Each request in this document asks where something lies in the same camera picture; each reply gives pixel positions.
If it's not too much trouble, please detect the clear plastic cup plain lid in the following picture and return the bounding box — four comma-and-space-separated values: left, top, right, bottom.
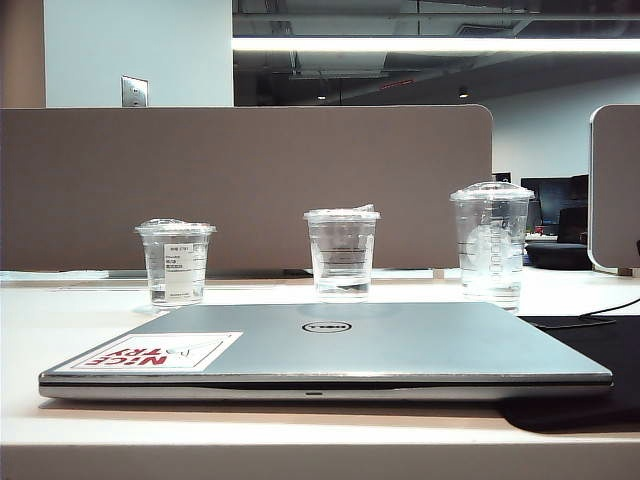
302, 203, 382, 304

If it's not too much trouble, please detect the silver Dell laptop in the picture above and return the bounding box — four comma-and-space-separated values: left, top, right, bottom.
38, 301, 614, 402

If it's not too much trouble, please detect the small clear cup white label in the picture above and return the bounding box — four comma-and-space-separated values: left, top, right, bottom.
133, 218, 218, 308

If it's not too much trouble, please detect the tall clear plastic cup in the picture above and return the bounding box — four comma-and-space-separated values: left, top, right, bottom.
448, 181, 536, 314

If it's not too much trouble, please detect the wide brown desk partition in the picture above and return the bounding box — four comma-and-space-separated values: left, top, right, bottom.
0, 103, 495, 274

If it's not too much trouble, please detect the white red Nice Try sticker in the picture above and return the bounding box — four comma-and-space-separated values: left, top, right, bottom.
69, 331, 245, 374

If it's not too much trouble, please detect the white ceiling light strip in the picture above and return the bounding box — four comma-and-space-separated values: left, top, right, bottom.
232, 35, 640, 54

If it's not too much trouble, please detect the black computer monitor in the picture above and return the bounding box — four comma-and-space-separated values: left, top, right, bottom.
520, 174, 590, 227

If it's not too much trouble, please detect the black office chair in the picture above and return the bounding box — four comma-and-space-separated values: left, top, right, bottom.
524, 207, 594, 271

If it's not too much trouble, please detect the brown partition white edge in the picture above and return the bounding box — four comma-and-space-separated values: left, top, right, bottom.
588, 103, 640, 275

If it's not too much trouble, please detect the black desk mat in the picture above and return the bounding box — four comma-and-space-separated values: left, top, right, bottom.
499, 314, 640, 434

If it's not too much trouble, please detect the metal wall switch plate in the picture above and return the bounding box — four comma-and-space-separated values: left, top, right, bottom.
120, 75, 150, 108

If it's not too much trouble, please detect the black cable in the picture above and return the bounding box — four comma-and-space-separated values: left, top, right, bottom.
579, 294, 640, 319

